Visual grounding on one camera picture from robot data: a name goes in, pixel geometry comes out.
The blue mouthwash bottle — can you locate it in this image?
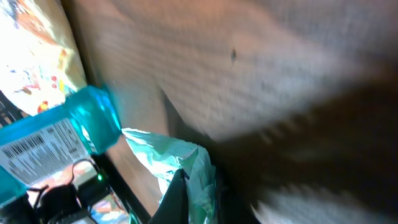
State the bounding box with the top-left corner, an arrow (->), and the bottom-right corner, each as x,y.
1,86 -> 121,206

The light green tissue pack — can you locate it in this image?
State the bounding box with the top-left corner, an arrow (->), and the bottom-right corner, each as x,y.
122,128 -> 216,223

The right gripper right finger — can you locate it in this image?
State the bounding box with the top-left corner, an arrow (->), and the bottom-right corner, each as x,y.
214,74 -> 397,223

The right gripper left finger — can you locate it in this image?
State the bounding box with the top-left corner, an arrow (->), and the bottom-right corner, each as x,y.
148,169 -> 189,224

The yellow snack bag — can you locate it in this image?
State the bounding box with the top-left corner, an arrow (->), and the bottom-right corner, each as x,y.
1,0 -> 87,116

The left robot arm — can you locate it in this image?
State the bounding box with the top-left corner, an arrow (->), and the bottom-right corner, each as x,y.
1,159 -> 111,224

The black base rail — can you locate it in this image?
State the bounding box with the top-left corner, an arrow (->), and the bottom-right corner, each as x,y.
92,154 -> 151,223

